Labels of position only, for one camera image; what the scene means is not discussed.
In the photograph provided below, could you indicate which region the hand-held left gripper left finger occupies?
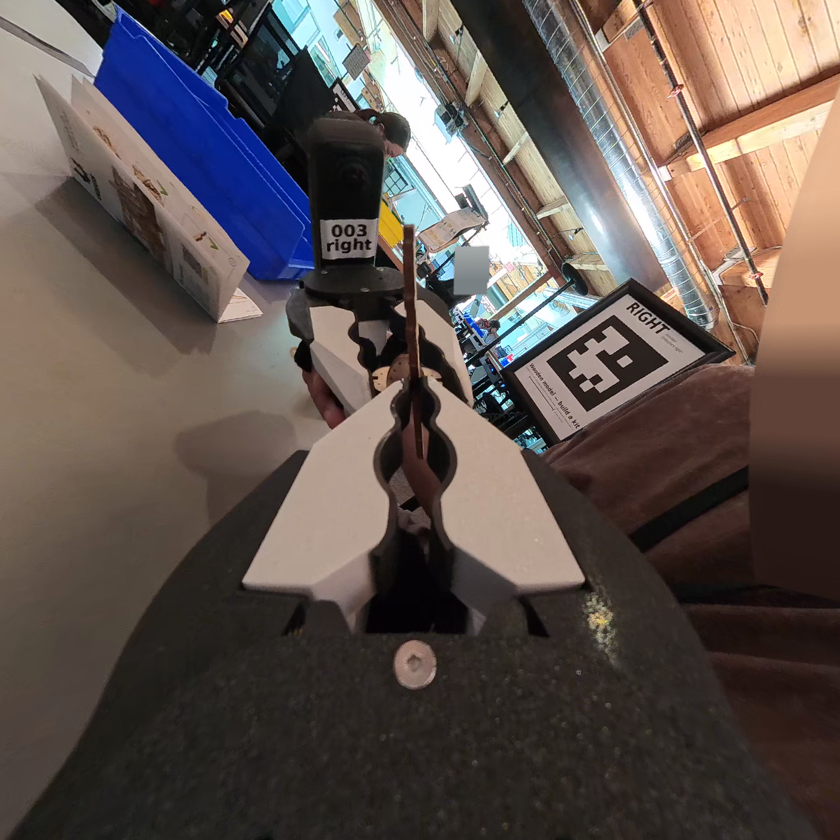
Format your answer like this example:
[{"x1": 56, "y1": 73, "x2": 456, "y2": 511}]
[{"x1": 241, "y1": 381, "x2": 403, "y2": 624}]

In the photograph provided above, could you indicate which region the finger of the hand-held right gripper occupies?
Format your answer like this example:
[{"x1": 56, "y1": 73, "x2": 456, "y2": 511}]
[
  {"x1": 392, "y1": 298, "x2": 475, "y2": 408},
  {"x1": 308, "y1": 305, "x2": 385, "y2": 429}
]

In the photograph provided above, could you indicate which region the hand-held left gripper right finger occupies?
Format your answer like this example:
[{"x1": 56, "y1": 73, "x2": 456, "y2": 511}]
[{"x1": 420, "y1": 384, "x2": 586, "y2": 614}]

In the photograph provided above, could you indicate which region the round wooden model disc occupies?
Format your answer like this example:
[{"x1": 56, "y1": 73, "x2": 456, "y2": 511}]
[{"x1": 371, "y1": 354, "x2": 447, "y2": 398}]

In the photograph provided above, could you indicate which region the long wooden model strip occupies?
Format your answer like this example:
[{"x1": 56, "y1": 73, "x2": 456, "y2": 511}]
[{"x1": 400, "y1": 225, "x2": 447, "y2": 526}]

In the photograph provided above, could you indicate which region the person's right hand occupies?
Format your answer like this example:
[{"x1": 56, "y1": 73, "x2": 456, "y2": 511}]
[{"x1": 304, "y1": 367, "x2": 349, "y2": 432}]

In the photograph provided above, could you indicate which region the yellow plastic bin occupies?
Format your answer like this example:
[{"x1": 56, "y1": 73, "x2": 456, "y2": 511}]
[{"x1": 377, "y1": 200, "x2": 405, "y2": 260}]

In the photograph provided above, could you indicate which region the blue plastic bin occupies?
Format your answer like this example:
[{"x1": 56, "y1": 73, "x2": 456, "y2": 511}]
[{"x1": 94, "y1": 10, "x2": 317, "y2": 283}]

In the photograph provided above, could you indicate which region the black glass cabinet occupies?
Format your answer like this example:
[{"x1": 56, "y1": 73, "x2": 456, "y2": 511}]
[{"x1": 197, "y1": 0, "x2": 311, "y2": 132}]

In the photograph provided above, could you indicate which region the framed marker sign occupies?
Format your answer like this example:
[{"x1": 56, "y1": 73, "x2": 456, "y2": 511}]
[{"x1": 502, "y1": 279, "x2": 736, "y2": 448}]

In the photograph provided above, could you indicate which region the person's brown sweater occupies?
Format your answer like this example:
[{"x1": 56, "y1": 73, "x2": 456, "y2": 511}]
[{"x1": 545, "y1": 364, "x2": 840, "y2": 840}]

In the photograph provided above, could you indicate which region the white instruction leaflet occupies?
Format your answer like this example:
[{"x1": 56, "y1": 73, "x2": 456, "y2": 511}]
[{"x1": 36, "y1": 75, "x2": 265, "y2": 324}]

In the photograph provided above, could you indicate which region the black strap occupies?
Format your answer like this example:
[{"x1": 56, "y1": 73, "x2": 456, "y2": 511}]
[{"x1": 630, "y1": 465, "x2": 750, "y2": 553}]

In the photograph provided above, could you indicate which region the large black duct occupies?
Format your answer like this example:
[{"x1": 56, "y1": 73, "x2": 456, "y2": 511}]
[{"x1": 453, "y1": 0, "x2": 657, "y2": 284}]

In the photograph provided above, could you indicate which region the large silver ventilation duct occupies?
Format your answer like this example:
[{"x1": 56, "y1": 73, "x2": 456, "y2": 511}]
[{"x1": 525, "y1": 0, "x2": 719, "y2": 326}]

